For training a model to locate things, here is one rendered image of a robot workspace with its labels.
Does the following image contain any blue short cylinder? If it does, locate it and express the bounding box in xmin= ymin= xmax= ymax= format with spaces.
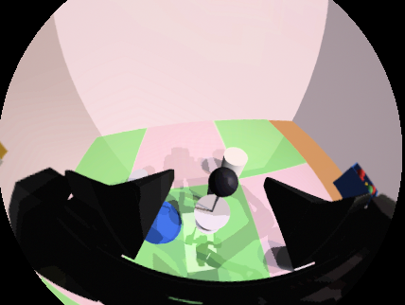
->
xmin=146 ymin=201 xmax=181 ymax=244

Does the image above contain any glass french press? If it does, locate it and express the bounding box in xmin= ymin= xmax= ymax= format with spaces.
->
xmin=194 ymin=168 xmax=239 ymax=234

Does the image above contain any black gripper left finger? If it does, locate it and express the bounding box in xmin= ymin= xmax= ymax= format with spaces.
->
xmin=65 ymin=169 xmax=175 ymax=260

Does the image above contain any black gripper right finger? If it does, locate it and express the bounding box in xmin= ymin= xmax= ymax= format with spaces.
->
xmin=263 ymin=176 xmax=371 ymax=270

